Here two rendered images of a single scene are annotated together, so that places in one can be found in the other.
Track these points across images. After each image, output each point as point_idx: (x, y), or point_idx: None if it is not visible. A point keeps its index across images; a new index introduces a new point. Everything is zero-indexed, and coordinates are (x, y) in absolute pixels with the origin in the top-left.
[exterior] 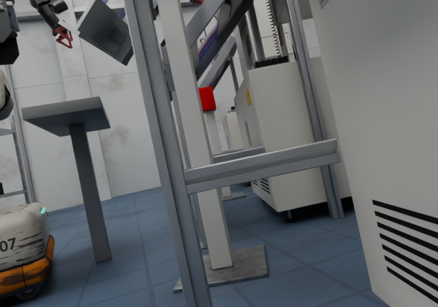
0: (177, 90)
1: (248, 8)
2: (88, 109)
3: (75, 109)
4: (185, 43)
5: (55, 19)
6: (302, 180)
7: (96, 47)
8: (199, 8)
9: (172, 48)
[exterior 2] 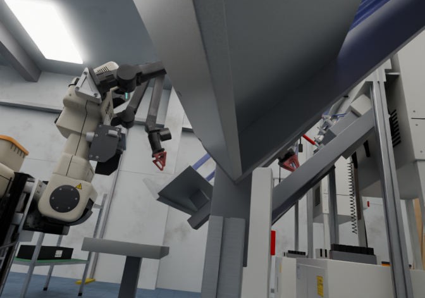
0: (244, 287)
1: (328, 173)
2: (146, 257)
3: (133, 254)
4: (267, 232)
5: (157, 145)
6: None
7: (173, 207)
8: (287, 178)
9: (252, 233)
